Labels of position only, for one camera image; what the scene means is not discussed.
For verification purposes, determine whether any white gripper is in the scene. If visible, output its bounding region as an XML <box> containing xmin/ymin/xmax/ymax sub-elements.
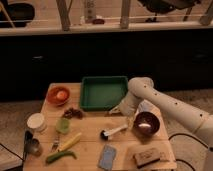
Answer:
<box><xmin>109</xmin><ymin>92</ymin><xmax>142</xmax><ymax>116</ymax></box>

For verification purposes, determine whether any white handled black brush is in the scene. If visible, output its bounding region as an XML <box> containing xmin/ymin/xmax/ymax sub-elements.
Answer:
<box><xmin>100</xmin><ymin>124</ymin><xmax>128</xmax><ymax>140</ymax></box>

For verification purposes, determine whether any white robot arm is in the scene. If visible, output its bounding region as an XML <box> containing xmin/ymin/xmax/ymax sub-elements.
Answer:
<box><xmin>109</xmin><ymin>77</ymin><xmax>213</xmax><ymax>147</ymax></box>

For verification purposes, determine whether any dark purple metal bowl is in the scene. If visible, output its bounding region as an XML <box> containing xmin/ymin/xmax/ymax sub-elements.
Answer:
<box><xmin>133</xmin><ymin>112</ymin><xmax>160</xmax><ymax>136</ymax></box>

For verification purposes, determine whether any green plastic tray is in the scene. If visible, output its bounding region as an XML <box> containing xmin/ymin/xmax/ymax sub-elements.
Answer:
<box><xmin>79</xmin><ymin>76</ymin><xmax>128</xmax><ymax>111</ymax></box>

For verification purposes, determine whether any brown wooden block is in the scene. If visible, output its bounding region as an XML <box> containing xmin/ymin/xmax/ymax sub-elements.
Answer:
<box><xmin>133</xmin><ymin>148</ymin><xmax>160</xmax><ymax>168</ymax></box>

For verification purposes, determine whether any brown dried fruit pile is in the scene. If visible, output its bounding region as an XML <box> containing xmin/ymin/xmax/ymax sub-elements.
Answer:
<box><xmin>63</xmin><ymin>108</ymin><xmax>83</xmax><ymax>119</ymax></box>

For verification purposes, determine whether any blue sponge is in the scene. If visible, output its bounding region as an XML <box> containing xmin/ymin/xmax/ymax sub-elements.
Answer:
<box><xmin>98</xmin><ymin>145</ymin><xmax>116</xmax><ymax>171</ymax></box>

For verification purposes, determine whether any egg in bowl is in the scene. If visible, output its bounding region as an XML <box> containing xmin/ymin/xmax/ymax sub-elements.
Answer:
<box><xmin>56</xmin><ymin>91</ymin><xmax>66</xmax><ymax>100</ymax></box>

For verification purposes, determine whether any small green cup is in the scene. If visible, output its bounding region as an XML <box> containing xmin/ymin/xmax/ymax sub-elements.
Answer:
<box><xmin>55</xmin><ymin>118</ymin><xmax>70</xmax><ymax>134</ymax></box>

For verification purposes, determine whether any orange bowl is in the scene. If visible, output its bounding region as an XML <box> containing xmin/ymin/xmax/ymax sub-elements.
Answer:
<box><xmin>46</xmin><ymin>86</ymin><xmax>70</xmax><ymax>106</ymax></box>

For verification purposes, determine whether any wooden table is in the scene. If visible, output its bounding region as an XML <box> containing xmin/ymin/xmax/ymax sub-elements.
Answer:
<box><xmin>23</xmin><ymin>83</ymin><xmax>177</xmax><ymax>171</ymax></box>

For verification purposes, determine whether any green chili pepper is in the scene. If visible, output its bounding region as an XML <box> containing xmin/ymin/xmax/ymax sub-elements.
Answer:
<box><xmin>45</xmin><ymin>151</ymin><xmax>77</xmax><ymax>164</ymax></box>

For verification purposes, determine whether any white round container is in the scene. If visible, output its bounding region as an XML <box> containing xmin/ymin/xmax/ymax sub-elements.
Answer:
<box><xmin>27</xmin><ymin>113</ymin><xmax>47</xmax><ymax>132</ymax></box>

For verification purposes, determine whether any black metal measuring scoop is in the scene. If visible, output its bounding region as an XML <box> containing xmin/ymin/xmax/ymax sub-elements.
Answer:
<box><xmin>23</xmin><ymin>131</ymin><xmax>43</xmax><ymax>158</ymax></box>

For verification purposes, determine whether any black cable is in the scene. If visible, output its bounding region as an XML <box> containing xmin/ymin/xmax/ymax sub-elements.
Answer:
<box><xmin>168</xmin><ymin>132</ymin><xmax>213</xmax><ymax>171</ymax></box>

